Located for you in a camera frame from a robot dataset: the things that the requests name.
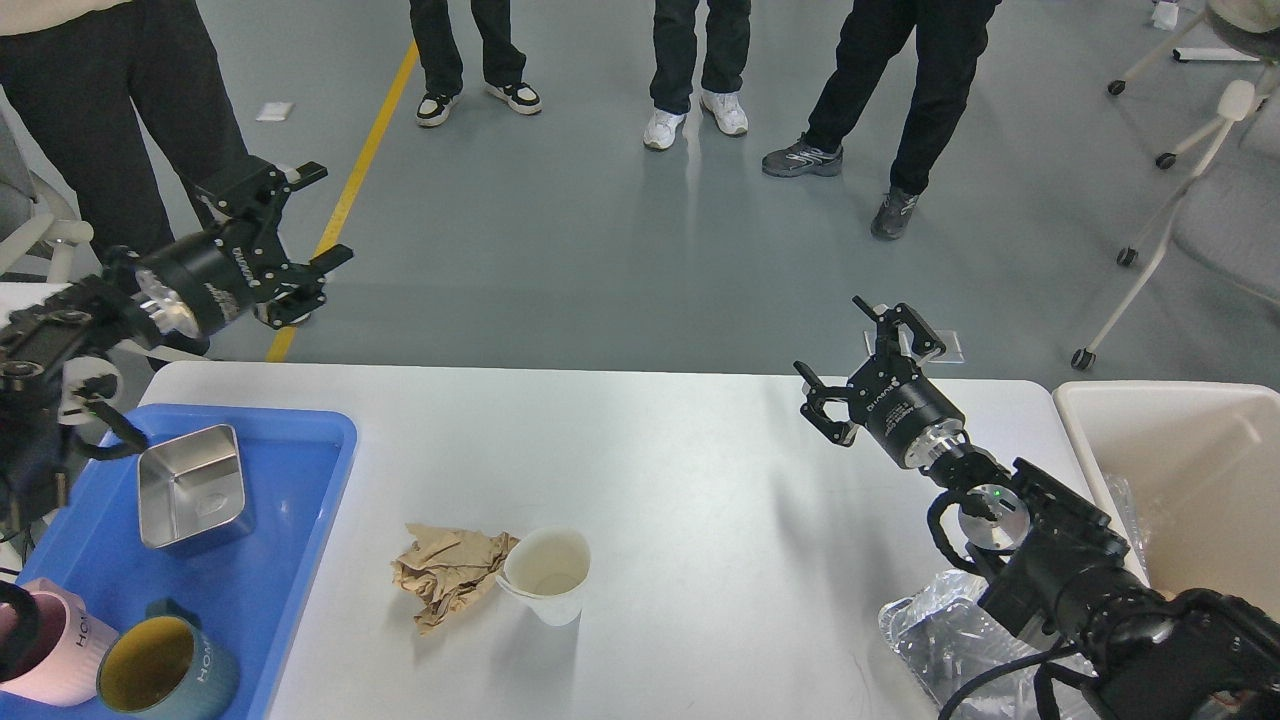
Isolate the grey white office chair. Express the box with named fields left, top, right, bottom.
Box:
left=1, top=118, right=93, bottom=283

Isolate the square stainless steel container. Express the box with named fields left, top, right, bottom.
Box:
left=137, top=424, right=256, bottom=556

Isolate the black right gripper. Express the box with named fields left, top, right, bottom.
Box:
left=794, top=296, right=966, bottom=470

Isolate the white office chair right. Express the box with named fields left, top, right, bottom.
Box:
left=1070, top=0, right=1280, bottom=372

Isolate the white side table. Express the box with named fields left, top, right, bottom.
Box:
left=0, top=282, right=70, bottom=327

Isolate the blue plastic tray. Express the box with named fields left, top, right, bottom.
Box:
left=19, top=404, right=357, bottom=719

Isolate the pink ribbed mug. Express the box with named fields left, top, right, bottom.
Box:
left=1, top=578, right=119, bottom=707

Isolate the person with black white sneakers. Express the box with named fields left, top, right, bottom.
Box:
left=408, top=0, right=544, bottom=128

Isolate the aluminium foil tray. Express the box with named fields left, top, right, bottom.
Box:
left=878, top=570, right=1053, bottom=719

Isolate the beige plastic bin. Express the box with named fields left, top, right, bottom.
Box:
left=1053, top=380, right=1279, bottom=615

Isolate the dark green mug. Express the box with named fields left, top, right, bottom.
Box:
left=96, top=598, right=241, bottom=719

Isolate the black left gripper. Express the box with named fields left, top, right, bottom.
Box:
left=134, top=155, right=355, bottom=338

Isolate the white paper cup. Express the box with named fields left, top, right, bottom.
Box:
left=495, top=527, right=593, bottom=626

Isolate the crumpled brown paper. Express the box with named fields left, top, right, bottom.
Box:
left=390, top=523, right=521, bottom=635

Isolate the person in cream shirt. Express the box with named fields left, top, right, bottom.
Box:
left=1, top=1, right=248, bottom=266

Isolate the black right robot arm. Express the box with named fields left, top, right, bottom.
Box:
left=795, top=299, right=1279, bottom=719

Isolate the person with grey sneakers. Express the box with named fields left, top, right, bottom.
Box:
left=762, top=0, right=1001, bottom=241

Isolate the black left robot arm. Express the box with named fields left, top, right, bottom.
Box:
left=1, top=156, right=353, bottom=533

